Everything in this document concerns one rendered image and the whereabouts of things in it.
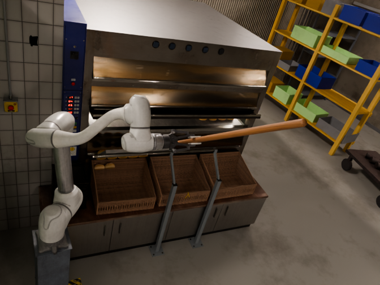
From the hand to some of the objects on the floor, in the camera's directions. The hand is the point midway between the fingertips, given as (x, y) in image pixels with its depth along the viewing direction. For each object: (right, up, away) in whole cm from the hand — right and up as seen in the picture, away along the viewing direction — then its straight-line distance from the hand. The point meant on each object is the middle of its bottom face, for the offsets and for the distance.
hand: (194, 140), depth 181 cm
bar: (-50, -113, +169) cm, 209 cm away
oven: (-87, -29, +282) cm, 296 cm away
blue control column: (-173, -33, +237) cm, 295 cm away
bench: (-42, -100, +192) cm, 220 cm away
